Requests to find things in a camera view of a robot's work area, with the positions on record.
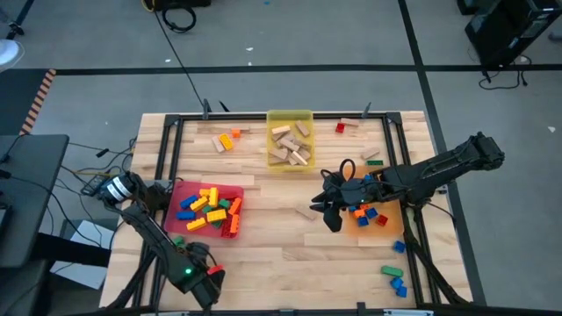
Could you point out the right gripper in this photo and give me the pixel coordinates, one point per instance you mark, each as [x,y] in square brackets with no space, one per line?
[351,193]

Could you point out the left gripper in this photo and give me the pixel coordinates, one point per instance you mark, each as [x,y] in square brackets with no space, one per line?
[211,289]

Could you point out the small orange block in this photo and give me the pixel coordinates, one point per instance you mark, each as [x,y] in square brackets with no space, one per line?
[359,213]
[236,133]

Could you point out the small red block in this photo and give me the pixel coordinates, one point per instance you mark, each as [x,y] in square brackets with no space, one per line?
[340,127]
[382,219]

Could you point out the large red stud block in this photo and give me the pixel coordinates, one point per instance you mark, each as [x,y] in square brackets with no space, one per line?
[225,229]

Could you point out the long yellow-orange block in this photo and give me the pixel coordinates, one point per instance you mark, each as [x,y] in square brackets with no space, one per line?
[196,224]
[217,215]

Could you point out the long orange block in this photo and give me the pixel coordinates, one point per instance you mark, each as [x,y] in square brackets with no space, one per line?
[235,223]

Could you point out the long blue block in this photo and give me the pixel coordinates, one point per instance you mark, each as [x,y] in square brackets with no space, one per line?
[189,202]
[185,215]

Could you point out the bright green long block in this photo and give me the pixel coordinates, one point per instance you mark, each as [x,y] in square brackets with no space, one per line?
[206,209]
[392,271]
[224,203]
[177,240]

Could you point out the orange six-stud block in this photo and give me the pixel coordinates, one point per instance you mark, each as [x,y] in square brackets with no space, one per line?
[235,205]

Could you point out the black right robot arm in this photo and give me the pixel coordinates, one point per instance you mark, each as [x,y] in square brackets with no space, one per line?
[439,169]

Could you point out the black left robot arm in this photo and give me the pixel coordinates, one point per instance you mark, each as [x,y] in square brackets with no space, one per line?
[149,232]

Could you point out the pink plastic bin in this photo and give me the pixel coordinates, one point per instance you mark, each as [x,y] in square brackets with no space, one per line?
[175,228]

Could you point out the orange plastic bin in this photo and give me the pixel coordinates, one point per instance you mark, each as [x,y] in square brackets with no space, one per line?
[391,228]

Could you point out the yellow plastic bin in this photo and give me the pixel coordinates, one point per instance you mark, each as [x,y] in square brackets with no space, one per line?
[274,117]

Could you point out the white paper sheet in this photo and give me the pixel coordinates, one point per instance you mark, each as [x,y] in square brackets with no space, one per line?
[88,246]

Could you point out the black power adapter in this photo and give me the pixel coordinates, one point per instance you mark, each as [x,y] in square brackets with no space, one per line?
[90,186]

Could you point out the black desk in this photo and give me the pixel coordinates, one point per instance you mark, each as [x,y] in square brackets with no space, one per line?
[26,197]

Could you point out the black equipment case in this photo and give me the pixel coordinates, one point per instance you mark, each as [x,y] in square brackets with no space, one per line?
[180,3]

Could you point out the black computer cabinet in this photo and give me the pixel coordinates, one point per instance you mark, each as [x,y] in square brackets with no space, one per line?
[505,30]

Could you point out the orange black hazard strip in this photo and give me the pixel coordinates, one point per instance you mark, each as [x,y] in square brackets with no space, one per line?
[39,98]

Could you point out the black tripod leg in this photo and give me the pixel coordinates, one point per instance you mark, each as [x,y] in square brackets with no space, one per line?
[17,24]

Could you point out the black aluminium table frame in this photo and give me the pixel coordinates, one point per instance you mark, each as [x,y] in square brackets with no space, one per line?
[246,117]

